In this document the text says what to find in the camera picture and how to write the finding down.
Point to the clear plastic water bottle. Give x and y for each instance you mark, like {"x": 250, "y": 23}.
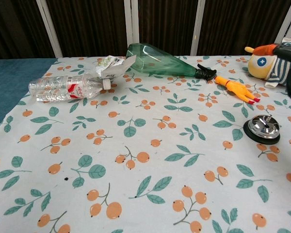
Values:
{"x": 63, "y": 87}

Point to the white torn paper carton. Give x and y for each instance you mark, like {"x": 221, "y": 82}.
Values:
{"x": 116, "y": 70}

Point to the black orange right robot hand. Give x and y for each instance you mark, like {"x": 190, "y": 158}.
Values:
{"x": 285, "y": 51}

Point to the fruit and leaf print tablecloth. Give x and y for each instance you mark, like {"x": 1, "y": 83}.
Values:
{"x": 145, "y": 145}

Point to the green plastic spray bottle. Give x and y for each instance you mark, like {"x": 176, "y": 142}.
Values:
{"x": 155, "y": 61}

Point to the crumpled green white snack wrapper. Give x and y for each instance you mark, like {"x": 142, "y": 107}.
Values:
{"x": 109, "y": 61}

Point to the white screen frame post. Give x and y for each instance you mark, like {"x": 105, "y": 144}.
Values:
{"x": 285, "y": 23}
{"x": 49, "y": 29}
{"x": 135, "y": 21}
{"x": 127, "y": 21}
{"x": 197, "y": 26}

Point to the yellow rubber chicken toy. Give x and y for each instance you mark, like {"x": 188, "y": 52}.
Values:
{"x": 235, "y": 88}

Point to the yellow plush toy striped shirt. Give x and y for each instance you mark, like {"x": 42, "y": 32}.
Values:
{"x": 259, "y": 65}

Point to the silver call bell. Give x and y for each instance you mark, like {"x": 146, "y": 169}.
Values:
{"x": 263, "y": 128}

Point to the teal blue table cover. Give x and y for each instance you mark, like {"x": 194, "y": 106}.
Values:
{"x": 9, "y": 82}

